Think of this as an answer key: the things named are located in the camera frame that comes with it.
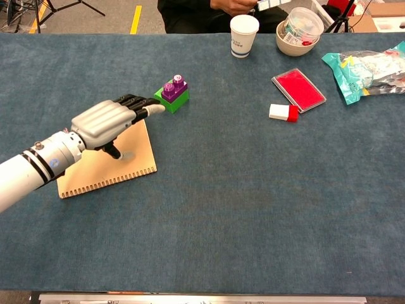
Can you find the white plastic basket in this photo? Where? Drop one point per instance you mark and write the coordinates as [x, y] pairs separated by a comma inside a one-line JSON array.
[[326, 17]]

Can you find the person's bare hand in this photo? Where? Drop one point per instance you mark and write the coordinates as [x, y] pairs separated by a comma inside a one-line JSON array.
[[235, 6]]

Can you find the white paper cup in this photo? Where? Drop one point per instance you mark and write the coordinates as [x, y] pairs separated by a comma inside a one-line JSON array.
[[242, 38]]

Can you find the brown cardboard box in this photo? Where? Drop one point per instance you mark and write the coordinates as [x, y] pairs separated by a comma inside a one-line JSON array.
[[364, 23]]

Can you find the clear plastic container with lid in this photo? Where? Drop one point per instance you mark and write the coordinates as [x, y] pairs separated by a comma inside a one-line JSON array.
[[303, 25]]

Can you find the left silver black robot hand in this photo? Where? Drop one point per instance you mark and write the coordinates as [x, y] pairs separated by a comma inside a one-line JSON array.
[[101, 122]]

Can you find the yellow spiral notebook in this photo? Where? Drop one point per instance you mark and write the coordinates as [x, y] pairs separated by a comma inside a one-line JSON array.
[[133, 164]]

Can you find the black tripod beside boxes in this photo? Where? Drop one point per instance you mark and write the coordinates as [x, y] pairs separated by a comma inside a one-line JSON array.
[[340, 20]]

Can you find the green building block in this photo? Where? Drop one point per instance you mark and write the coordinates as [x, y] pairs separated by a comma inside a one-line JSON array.
[[175, 106]]

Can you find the white and red eraser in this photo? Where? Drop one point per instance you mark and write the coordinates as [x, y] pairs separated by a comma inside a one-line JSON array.
[[280, 111]]

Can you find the aluminium profile rail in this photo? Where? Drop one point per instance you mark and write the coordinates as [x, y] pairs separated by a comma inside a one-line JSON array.
[[202, 299]]

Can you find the person in black clothing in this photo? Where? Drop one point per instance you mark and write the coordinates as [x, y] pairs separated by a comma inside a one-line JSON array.
[[190, 19]]

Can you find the purple two-stud plastic toy brick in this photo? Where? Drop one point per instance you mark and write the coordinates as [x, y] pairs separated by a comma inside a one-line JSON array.
[[171, 93]]

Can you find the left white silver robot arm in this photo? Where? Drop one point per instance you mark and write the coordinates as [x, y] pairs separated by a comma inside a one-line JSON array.
[[25, 177]]

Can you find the black tripod with thin legs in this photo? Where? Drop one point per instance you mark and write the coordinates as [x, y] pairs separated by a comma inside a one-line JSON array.
[[53, 8]]

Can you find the red box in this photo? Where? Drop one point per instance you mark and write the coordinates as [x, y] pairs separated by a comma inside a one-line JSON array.
[[335, 6]]

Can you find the blue white puzzle toy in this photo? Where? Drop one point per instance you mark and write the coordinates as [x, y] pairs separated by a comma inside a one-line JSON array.
[[269, 3]]

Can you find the beige bowl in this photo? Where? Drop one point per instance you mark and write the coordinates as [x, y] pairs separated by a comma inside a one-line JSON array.
[[294, 49]]

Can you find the teal plastic snack bag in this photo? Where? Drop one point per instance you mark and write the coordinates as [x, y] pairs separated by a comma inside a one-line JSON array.
[[348, 73]]

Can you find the red ink pad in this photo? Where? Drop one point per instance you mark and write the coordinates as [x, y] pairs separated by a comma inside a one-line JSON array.
[[299, 90]]

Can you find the blue felt table cloth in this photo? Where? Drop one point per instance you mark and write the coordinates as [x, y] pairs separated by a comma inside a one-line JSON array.
[[221, 190]]

